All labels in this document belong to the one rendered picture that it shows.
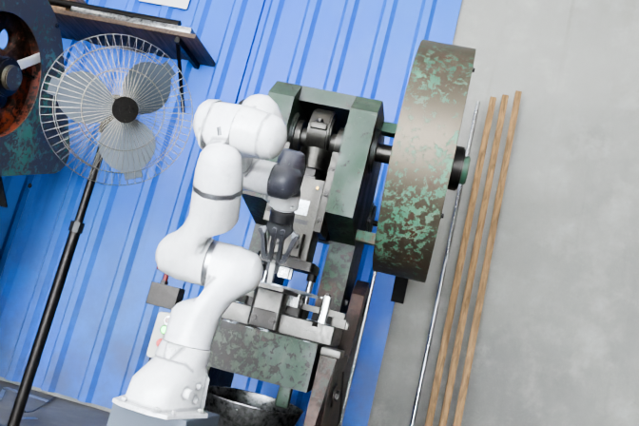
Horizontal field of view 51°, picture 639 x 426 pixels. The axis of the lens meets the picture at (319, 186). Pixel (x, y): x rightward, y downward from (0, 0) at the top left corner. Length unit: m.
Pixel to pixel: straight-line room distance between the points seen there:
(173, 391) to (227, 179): 0.46
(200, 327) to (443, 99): 0.97
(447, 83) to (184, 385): 1.14
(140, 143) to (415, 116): 1.18
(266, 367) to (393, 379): 1.44
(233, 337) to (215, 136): 0.81
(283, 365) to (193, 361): 0.58
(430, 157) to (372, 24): 1.94
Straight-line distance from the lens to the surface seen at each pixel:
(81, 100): 2.67
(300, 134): 2.38
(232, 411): 2.20
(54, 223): 3.93
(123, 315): 3.70
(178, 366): 1.53
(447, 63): 2.12
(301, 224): 2.25
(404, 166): 1.96
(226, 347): 2.11
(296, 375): 2.07
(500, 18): 3.87
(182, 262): 1.56
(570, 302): 3.53
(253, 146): 1.47
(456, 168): 2.29
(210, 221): 1.48
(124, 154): 2.71
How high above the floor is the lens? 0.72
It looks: 11 degrees up
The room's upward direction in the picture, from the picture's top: 14 degrees clockwise
